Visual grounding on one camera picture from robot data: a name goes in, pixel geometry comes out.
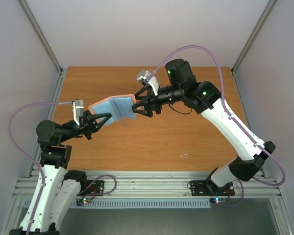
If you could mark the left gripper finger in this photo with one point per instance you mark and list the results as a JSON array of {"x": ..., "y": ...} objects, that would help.
[
  {"x": 96, "y": 121},
  {"x": 87, "y": 112}
]

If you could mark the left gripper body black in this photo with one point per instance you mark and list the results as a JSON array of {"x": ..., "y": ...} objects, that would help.
[{"x": 85, "y": 126}]

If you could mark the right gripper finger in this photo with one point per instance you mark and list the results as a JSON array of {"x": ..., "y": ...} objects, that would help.
[
  {"x": 142, "y": 107},
  {"x": 143, "y": 93}
]

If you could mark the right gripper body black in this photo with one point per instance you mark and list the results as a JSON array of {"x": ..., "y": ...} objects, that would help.
[{"x": 151, "y": 102}]

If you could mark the pink card holder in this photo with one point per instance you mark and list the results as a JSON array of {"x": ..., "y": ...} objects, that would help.
[{"x": 119, "y": 106}]

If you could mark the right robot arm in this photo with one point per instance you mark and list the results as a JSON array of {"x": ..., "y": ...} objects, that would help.
[{"x": 205, "y": 99}]

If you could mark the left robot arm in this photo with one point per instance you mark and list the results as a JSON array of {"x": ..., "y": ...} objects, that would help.
[{"x": 57, "y": 187}]

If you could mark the left circuit board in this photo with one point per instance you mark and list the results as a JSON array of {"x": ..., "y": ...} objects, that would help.
[{"x": 83, "y": 202}]

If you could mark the circuit board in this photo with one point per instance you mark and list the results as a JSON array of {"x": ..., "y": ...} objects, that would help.
[
  {"x": 83, "y": 202},
  {"x": 219, "y": 200}
]

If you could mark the right circuit board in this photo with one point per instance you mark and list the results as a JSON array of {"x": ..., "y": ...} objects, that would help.
[{"x": 219, "y": 200}]

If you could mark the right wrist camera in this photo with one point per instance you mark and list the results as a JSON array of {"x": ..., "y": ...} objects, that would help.
[{"x": 143, "y": 78}]

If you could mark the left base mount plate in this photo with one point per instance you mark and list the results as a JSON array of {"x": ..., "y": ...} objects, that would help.
[{"x": 97, "y": 187}]

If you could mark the base mount plate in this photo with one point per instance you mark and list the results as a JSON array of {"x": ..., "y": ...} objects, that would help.
[
  {"x": 200, "y": 188},
  {"x": 97, "y": 187}
]

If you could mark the aluminium rail frame front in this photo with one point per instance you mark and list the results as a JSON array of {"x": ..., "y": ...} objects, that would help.
[{"x": 149, "y": 184}]

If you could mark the grey slotted cable duct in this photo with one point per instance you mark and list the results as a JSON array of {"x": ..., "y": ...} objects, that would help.
[{"x": 101, "y": 203}]

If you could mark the left aluminium corner post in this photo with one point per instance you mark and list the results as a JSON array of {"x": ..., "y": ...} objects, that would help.
[{"x": 30, "y": 16}]

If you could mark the aluminium corner post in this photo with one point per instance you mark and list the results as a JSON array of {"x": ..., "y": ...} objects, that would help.
[
  {"x": 270, "y": 5},
  {"x": 30, "y": 16}
]

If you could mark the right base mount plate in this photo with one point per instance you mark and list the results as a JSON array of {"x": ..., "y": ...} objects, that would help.
[{"x": 200, "y": 188}]

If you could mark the right aluminium corner post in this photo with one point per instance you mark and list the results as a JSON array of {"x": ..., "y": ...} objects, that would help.
[{"x": 270, "y": 5}]

